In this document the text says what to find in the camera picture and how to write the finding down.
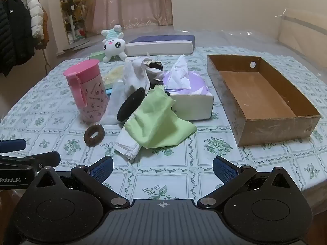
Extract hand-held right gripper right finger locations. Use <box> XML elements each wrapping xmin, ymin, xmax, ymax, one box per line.
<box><xmin>197</xmin><ymin>156</ymin><xmax>297</xmax><ymax>210</ymax></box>

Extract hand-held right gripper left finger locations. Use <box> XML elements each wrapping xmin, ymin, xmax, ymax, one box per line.
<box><xmin>33</xmin><ymin>156</ymin><xmax>130</xmax><ymax>210</ymax></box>

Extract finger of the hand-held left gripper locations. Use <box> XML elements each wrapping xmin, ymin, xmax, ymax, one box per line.
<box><xmin>0</xmin><ymin>151</ymin><xmax>61</xmax><ymax>171</ymax></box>
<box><xmin>0</xmin><ymin>139</ymin><xmax>27</xmax><ymax>154</ymax></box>

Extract brown cardboard box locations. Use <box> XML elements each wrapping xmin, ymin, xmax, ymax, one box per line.
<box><xmin>207</xmin><ymin>54</ymin><xmax>322</xmax><ymax>147</ymax></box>

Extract folded white cloth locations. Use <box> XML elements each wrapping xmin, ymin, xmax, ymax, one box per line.
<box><xmin>115</xmin><ymin>130</ymin><xmax>141</xmax><ymax>163</ymax></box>

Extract brown fuzzy hair scrunchie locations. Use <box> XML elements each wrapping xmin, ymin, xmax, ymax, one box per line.
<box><xmin>83</xmin><ymin>124</ymin><xmax>105</xmax><ymax>147</ymax></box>

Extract green floral tablecloth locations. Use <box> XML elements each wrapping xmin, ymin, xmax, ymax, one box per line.
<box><xmin>0</xmin><ymin>46</ymin><xmax>327</xmax><ymax>203</ymax></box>

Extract sheer white cloth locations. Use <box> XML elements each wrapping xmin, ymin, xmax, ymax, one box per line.
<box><xmin>100</xmin><ymin>81</ymin><xmax>128</xmax><ymax>125</ymax></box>

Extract light green cloth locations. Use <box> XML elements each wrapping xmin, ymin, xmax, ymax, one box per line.
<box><xmin>124</xmin><ymin>84</ymin><xmax>197</xmax><ymax>149</ymax></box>

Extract pink lidded cup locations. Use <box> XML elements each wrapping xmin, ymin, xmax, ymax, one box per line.
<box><xmin>63</xmin><ymin>59</ymin><xmax>108</xmax><ymax>123</ymax></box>

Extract purple tissue box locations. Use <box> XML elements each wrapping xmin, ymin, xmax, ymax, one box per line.
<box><xmin>163</xmin><ymin>55</ymin><xmax>214</xmax><ymax>122</ymax></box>

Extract black puffer jacket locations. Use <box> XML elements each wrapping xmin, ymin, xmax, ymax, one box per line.
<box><xmin>0</xmin><ymin>0</ymin><xmax>35</xmax><ymax>77</ymax></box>

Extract dark velvet scrunchie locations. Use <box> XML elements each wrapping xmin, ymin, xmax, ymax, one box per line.
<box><xmin>146</xmin><ymin>61</ymin><xmax>164</xmax><ymax>88</ymax></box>

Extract small green box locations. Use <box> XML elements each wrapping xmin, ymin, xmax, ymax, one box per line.
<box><xmin>89</xmin><ymin>51</ymin><xmax>105</xmax><ymax>62</ymax></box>

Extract brown jacket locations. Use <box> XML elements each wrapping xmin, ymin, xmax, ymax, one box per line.
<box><xmin>35</xmin><ymin>5</ymin><xmax>50</xmax><ymax>50</ymax></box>

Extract white plush bunny toy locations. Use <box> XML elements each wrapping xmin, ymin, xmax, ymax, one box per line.
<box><xmin>101</xmin><ymin>24</ymin><xmax>128</xmax><ymax>63</ymax></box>

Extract white puffer jacket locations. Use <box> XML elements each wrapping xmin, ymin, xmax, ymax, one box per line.
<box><xmin>21</xmin><ymin>0</ymin><xmax>45</xmax><ymax>38</ymax></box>

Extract blue and white flat box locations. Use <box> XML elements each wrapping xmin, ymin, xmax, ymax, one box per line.
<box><xmin>125</xmin><ymin>35</ymin><xmax>195</xmax><ymax>56</ymax></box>

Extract wooden bookshelf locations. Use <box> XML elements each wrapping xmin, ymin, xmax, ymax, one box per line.
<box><xmin>58</xmin><ymin>0</ymin><xmax>89</xmax><ymax>44</ymax></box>

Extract plastic wrapped headboard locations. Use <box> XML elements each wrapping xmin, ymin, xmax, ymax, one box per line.
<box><xmin>277</xmin><ymin>8</ymin><xmax>327</xmax><ymax>64</ymax></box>

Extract pink curtain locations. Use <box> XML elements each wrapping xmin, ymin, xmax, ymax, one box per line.
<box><xmin>85</xmin><ymin>0</ymin><xmax>174</xmax><ymax>32</ymax></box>

